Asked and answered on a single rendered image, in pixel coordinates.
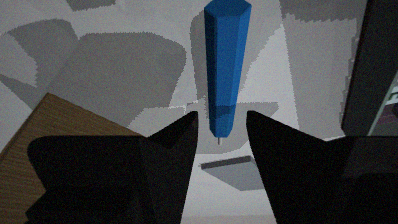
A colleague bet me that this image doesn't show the grey keyboard with white letter keys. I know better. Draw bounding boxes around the grey keyboard with white letter keys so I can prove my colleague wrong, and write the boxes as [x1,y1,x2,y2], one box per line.
[341,0,398,136]

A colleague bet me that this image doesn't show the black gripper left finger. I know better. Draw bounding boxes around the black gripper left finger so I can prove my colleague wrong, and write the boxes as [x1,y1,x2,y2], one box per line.
[27,111,199,224]

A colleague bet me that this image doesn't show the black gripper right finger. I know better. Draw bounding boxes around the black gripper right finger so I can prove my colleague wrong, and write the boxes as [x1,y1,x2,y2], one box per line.
[246,111,398,224]

